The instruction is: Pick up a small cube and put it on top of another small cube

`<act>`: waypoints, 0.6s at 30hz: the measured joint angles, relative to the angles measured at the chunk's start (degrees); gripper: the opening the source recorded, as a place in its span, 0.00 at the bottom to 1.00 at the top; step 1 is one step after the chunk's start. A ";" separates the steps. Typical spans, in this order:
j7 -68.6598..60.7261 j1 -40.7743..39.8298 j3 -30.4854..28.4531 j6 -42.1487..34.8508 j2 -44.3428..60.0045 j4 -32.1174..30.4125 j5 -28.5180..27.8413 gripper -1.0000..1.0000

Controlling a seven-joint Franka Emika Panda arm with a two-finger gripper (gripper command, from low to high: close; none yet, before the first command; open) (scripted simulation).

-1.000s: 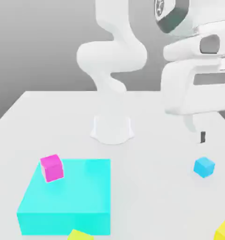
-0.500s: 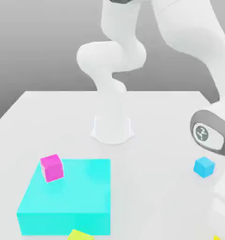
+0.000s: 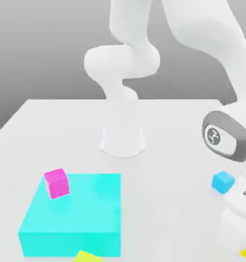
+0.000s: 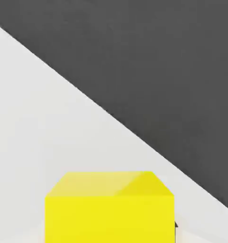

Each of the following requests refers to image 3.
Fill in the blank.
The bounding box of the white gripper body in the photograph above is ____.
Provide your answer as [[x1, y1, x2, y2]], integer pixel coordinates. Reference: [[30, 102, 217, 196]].
[[222, 183, 246, 227]]

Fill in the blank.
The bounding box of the small blue cube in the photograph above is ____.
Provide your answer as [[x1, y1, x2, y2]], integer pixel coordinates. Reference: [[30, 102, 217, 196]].
[[211, 170, 236, 194]]

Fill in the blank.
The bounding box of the small lime cube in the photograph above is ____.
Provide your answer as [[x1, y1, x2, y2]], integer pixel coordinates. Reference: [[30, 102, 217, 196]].
[[73, 250, 103, 262]]

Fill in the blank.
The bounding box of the small magenta cube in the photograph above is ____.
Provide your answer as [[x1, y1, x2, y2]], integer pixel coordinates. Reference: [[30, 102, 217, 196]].
[[43, 167, 71, 200]]

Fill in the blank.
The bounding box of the large cyan box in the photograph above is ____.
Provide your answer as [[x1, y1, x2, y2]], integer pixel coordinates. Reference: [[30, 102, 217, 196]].
[[17, 173, 122, 257]]

